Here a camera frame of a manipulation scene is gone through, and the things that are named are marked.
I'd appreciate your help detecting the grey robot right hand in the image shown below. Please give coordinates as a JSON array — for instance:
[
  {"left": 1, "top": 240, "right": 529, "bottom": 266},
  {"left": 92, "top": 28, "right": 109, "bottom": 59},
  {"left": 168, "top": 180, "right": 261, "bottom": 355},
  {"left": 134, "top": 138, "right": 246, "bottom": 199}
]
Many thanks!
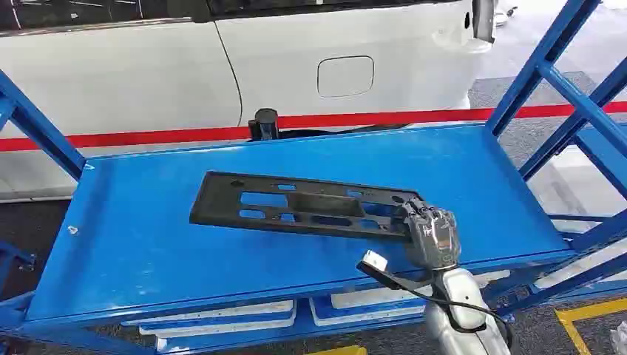
[{"left": 400, "top": 197, "right": 462, "bottom": 271}]

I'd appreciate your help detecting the black plastic plate frame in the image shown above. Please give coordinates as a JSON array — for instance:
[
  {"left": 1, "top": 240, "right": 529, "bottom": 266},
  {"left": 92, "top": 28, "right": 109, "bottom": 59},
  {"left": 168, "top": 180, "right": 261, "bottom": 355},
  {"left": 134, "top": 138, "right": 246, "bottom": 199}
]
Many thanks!
[{"left": 189, "top": 170, "right": 427, "bottom": 242}]

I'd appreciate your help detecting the blue plastic bin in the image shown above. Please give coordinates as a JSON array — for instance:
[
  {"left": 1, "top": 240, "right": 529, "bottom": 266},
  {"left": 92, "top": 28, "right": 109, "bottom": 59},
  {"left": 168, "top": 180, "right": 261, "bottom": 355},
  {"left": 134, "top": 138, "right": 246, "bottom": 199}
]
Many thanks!
[{"left": 310, "top": 295, "right": 427, "bottom": 320}]

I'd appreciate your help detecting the crumpled clear plastic bag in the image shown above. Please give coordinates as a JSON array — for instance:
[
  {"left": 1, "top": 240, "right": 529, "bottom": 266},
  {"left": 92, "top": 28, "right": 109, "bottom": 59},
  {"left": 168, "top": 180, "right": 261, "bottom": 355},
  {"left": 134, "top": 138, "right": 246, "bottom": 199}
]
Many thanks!
[{"left": 609, "top": 320, "right": 627, "bottom": 355}]

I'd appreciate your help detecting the white car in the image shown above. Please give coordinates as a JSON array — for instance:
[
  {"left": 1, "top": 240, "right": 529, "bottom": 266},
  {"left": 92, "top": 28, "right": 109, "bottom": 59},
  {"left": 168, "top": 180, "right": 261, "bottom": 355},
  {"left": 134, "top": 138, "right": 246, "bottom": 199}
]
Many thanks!
[{"left": 0, "top": 0, "right": 498, "bottom": 202}]

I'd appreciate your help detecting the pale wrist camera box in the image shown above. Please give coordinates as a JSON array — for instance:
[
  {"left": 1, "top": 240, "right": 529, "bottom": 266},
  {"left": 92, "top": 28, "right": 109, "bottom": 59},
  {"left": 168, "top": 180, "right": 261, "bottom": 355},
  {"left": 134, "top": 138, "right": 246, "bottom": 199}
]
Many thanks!
[{"left": 361, "top": 249, "right": 390, "bottom": 274}]

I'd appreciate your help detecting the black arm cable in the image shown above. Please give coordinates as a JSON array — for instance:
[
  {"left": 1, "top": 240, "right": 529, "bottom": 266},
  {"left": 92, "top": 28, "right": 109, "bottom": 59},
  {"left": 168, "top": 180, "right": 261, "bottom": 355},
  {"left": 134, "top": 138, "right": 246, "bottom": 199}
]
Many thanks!
[{"left": 391, "top": 274, "right": 515, "bottom": 351}]

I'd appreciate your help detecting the black barrier post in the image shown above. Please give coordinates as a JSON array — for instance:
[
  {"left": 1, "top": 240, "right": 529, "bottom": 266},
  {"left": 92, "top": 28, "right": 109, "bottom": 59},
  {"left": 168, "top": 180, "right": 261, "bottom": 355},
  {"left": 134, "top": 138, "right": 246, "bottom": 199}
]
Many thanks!
[{"left": 247, "top": 107, "right": 281, "bottom": 142}]

